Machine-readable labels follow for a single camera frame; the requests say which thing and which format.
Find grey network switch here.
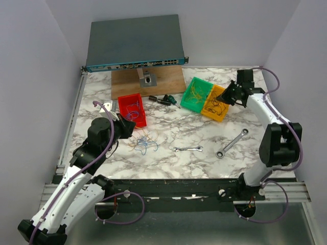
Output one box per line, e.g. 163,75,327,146
84,14,189,72

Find grey metal bracket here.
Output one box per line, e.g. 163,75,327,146
137,68,157,88

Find green plastic bin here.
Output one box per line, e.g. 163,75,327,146
180,77,213,113

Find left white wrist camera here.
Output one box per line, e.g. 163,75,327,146
99,100,119,121

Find wooden board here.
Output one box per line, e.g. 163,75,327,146
111,65,186,99

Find green handled screwdriver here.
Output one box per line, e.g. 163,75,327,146
163,94,180,108

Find small open-end wrench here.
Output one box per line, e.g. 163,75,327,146
172,145,203,152

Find black cylindrical bit holder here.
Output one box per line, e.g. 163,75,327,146
157,99,171,106

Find ratchet wrench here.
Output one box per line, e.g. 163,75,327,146
216,129,249,159

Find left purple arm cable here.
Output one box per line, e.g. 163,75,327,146
28,101,146,245

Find yellow plastic bin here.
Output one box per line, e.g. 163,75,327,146
200,85,229,122

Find blue purple wires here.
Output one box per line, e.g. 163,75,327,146
127,129,159,156

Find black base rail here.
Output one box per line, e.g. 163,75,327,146
91,175,265,214

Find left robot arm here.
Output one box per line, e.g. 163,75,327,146
18,116,136,244

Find black metal socket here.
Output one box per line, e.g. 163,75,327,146
149,95,157,102

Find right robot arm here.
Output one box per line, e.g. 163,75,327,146
217,69,303,200

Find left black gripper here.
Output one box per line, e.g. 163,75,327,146
102,113,136,153

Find red plastic bin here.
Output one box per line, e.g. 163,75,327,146
118,93,147,128

